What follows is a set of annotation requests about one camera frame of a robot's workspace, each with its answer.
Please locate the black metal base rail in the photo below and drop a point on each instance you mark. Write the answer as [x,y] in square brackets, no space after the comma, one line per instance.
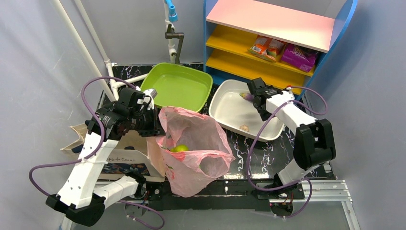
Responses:
[240,194]

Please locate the metal faucet bracket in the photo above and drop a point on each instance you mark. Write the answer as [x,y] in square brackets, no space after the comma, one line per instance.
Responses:
[175,40]

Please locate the orange snack packet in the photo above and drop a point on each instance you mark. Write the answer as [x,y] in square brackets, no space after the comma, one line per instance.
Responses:
[267,48]

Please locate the cream canvas tote bag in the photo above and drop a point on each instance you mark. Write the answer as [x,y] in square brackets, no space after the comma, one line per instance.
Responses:
[130,155]

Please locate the purple eggplant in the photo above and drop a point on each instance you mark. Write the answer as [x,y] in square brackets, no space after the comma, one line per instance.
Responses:
[247,96]

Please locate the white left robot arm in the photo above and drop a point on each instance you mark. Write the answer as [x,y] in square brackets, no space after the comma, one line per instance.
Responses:
[79,199]

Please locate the pink plastic grocery bag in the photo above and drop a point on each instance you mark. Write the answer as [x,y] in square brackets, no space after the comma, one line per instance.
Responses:
[209,156]

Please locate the blue yellow pink shelf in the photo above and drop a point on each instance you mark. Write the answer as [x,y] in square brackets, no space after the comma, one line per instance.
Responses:
[231,27]

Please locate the purple snack packet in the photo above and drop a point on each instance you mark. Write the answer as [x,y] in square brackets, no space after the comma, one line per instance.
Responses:
[300,57]

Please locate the small beige food piece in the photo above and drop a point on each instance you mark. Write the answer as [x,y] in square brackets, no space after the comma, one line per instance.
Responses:
[245,128]

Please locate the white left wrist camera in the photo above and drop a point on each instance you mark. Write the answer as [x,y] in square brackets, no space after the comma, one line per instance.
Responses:
[148,99]

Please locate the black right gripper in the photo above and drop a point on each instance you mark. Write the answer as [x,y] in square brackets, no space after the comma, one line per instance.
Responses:
[256,99]

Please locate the green plastic tray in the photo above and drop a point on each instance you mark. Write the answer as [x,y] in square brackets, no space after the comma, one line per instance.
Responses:
[178,86]

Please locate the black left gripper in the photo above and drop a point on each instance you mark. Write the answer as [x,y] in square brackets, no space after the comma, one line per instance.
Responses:
[155,126]

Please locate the white plastic tray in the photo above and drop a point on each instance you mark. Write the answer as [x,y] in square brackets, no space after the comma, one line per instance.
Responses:
[231,111]

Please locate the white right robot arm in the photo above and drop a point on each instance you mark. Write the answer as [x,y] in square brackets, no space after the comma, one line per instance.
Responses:
[313,138]

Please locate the white pvc pipe frame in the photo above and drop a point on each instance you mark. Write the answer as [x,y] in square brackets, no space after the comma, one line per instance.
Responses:
[77,21]

